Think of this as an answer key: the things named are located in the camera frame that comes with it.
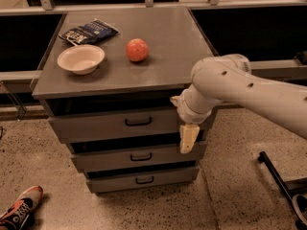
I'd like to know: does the grey middle drawer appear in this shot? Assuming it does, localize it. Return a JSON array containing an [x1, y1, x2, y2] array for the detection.
[[71, 141, 206, 173]]

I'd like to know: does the blue chip bag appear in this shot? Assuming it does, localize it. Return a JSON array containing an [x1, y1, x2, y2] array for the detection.
[[59, 19, 118, 45]]

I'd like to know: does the metal window railing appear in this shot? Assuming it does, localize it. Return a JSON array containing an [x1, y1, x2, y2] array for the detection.
[[0, 0, 307, 110]]

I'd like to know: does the grey drawer cabinet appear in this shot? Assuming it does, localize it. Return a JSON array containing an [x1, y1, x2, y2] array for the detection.
[[33, 7, 211, 180]]

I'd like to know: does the grey bottom drawer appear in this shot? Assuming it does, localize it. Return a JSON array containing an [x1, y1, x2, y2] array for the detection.
[[86, 166, 199, 194]]

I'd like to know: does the red apple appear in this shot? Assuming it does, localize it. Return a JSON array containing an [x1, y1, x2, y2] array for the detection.
[[126, 38, 149, 62]]

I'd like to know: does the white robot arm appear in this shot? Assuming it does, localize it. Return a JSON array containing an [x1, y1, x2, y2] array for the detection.
[[171, 54, 307, 153]]

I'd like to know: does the grey drawer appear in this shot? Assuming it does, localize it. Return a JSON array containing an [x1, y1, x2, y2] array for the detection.
[[71, 141, 206, 173], [48, 107, 219, 144], [86, 166, 199, 194]]

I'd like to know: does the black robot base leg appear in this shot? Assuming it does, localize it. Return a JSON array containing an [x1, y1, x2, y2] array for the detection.
[[257, 150, 307, 230]]

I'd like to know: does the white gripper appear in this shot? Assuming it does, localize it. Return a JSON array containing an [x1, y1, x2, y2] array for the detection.
[[170, 96, 212, 153]]

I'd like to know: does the grey top drawer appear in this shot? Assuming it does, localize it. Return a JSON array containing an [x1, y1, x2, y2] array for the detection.
[[48, 107, 219, 144]]

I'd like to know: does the orange black sneaker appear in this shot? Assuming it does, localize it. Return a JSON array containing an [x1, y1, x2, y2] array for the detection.
[[0, 186, 43, 230]]

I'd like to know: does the white bowl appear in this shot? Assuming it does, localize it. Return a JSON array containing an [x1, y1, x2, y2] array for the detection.
[[58, 45, 106, 75]]

